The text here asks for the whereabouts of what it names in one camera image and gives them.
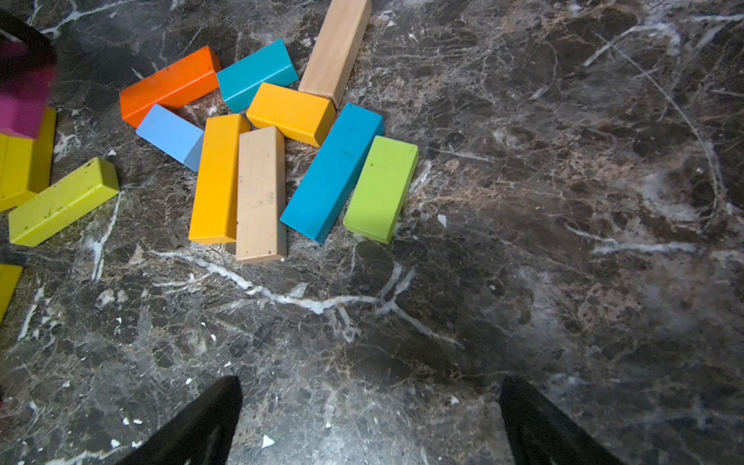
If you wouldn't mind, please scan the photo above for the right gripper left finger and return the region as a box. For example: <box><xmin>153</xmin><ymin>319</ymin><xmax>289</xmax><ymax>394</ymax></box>
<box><xmin>119</xmin><ymin>376</ymin><xmax>243</xmax><ymax>464</ymax></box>

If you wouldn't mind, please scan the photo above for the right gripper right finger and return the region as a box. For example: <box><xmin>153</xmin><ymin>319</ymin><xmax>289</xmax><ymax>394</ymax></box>
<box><xmin>499</xmin><ymin>376</ymin><xmax>620</xmax><ymax>464</ymax></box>

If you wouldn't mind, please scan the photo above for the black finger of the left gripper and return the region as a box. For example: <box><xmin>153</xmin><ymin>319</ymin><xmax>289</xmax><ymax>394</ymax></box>
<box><xmin>1</xmin><ymin>10</ymin><xmax>57</xmax><ymax>81</ymax></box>

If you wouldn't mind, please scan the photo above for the magenta block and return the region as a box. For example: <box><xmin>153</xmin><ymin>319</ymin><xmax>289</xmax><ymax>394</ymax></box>
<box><xmin>1</xmin><ymin>48</ymin><xmax>56</xmax><ymax>140</ymax></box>

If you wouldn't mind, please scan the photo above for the yellow-green long block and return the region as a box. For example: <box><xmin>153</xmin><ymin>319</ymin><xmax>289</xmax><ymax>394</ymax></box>
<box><xmin>9</xmin><ymin>158</ymin><xmax>119</xmax><ymax>247</ymax></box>

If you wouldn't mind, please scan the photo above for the yellow long block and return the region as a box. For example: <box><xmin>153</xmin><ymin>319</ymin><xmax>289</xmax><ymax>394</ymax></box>
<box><xmin>0</xmin><ymin>263</ymin><xmax>23</xmax><ymax>323</ymax></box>

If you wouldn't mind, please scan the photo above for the orange long block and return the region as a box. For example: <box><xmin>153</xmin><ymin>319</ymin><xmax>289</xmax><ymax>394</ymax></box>
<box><xmin>119</xmin><ymin>46</ymin><xmax>222</xmax><ymax>128</ymax></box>

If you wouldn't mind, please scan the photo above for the light blue short block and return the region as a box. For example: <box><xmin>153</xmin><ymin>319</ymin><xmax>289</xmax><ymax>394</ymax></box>
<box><xmin>136</xmin><ymin>105</ymin><xmax>205</xmax><ymax>172</ymax></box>

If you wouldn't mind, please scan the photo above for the teal short block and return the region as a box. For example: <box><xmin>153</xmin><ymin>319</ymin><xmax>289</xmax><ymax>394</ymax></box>
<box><xmin>217</xmin><ymin>40</ymin><xmax>300</xmax><ymax>112</ymax></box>

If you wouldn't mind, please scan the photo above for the tan wood long block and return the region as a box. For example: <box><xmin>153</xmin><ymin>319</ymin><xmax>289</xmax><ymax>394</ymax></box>
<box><xmin>236</xmin><ymin>127</ymin><xmax>288</xmax><ymax>263</ymax></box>

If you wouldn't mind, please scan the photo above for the amber long block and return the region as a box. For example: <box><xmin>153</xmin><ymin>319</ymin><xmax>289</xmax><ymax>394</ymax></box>
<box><xmin>189</xmin><ymin>114</ymin><xmax>251</xmax><ymax>244</ymax></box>

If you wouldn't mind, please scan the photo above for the cyan long block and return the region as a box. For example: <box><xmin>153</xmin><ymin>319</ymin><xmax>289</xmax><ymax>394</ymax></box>
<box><xmin>281</xmin><ymin>104</ymin><xmax>385</xmax><ymax>244</ymax></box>

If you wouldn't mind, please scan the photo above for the amber short block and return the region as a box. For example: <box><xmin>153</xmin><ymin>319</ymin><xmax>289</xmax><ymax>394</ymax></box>
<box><xmin>246</xmin><ymin>83</ymin><xmax>336</xmax><ymax>147</ymax></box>

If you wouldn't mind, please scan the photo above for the lime green short block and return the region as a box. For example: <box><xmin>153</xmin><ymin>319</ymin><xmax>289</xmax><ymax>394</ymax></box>
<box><xmin>343</xmin><ymin>136</ymin><xmax>419</xmax><ymax>244</ymax></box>

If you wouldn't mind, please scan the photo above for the natural wood long block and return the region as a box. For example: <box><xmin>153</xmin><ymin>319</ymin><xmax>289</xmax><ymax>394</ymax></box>
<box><xmin>298</xmin><ymin>0</ymin><xmax>371</xmax><ymax>110</ymax></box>

